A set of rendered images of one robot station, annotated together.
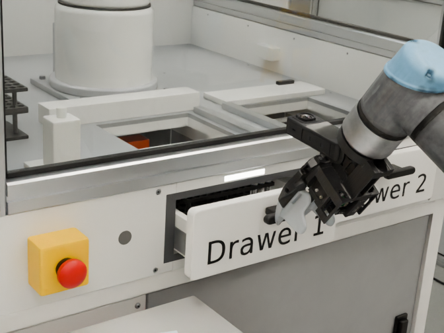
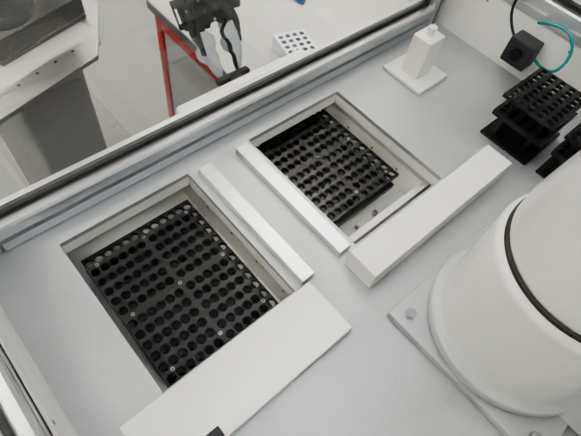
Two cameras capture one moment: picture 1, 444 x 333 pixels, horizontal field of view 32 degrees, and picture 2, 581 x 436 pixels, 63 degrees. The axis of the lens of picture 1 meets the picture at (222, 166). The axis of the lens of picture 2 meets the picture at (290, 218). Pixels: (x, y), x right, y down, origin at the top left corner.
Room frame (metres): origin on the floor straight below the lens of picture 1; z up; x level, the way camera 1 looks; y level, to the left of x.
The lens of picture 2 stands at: (1.80, -0.10, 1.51)
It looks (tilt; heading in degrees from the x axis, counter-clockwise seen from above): 56 degrees down; 167
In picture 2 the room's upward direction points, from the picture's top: 11 degrees clockwise
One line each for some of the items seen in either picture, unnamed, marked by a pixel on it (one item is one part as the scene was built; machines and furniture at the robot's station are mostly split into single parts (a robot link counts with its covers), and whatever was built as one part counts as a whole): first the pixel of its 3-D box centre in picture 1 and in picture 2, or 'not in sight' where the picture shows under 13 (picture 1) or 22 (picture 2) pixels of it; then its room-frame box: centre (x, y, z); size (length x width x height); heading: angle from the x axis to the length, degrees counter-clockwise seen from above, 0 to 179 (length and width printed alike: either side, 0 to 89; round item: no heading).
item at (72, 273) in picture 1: (70, 271); not in sight; (0.92, 0.19, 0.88); 0.04 x 0.03 x 0.04; 127
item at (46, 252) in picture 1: (59, 261); not in sight; (0.95, 0.21, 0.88); 0.07 x 0.05 x 0.07; 127
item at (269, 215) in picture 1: (279, 213); not in sight; (1.10, -0.09, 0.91); 0.07 x 0.04 x 0.01; 127
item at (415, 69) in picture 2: not in sight; (423, 51); (1.11, 0.24, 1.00); 0.09 x 0.08 x 0.10; 37
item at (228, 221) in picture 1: (266, 226); not in sight; (1.12, -0.07, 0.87); 0.29 x 0.02 x 0.11; 127
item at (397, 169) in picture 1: (394, 170); not in sight; (1.33, -0.31, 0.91); 0.07 x 0.04 x 0.01; 127
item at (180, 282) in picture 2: not in sight; (181, 291); (1.51, -0.17, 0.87); 0.22 x 0.18 x 0.06; 37
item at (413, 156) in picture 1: (380, 182); not in sight; (1.35, -0.29, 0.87); 0.29 x 0.02 x 0.11; 127
